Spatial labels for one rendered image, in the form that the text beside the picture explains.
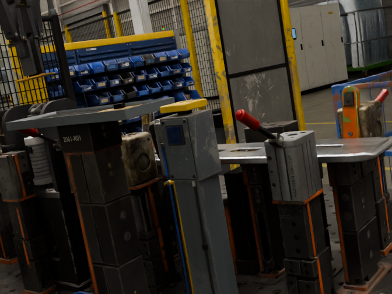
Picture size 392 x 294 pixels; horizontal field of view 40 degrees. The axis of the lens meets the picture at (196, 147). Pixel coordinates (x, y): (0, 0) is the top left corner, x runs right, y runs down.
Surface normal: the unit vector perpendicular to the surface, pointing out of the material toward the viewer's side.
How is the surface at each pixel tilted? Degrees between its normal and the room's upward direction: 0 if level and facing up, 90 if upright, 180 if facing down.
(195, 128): 90
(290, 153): 90
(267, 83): 93
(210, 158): 90
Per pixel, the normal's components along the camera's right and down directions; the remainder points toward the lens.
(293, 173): -0.61, 0.23
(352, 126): -0.62, 0.02
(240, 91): 0.66, 0.01
